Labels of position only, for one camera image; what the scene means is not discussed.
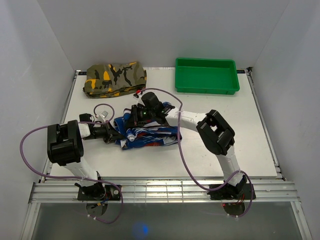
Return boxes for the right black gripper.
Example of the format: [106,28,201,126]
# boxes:
[124,105,155,129]

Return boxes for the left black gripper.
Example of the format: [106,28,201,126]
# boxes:
[83,120,125,144]

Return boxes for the blue white red patterned trousers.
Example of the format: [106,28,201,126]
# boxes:
[113,101,183,150]

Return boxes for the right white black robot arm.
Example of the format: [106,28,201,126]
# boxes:
[124,90,248,199]

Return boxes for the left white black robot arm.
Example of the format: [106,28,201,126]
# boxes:
[47,113,125,200]

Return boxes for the folded camouflage trousers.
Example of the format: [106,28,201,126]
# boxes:
[82,61,147,99]

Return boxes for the green plastic tray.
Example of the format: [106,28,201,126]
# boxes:
[175,57,240,95]

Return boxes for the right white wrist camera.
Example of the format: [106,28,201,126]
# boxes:
[133,90,143,104]

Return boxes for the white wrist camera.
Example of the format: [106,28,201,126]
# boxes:
[133,90,143,104]
[96,110,109,123]

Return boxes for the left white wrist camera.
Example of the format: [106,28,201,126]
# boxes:
[96,110,109,123]

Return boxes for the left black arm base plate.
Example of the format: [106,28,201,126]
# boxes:
[76,184,122,202]

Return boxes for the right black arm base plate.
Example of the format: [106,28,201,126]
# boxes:
[207,183,256,200]

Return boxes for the aluminium table edge rail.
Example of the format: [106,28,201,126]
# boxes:
[29,179,300,204]

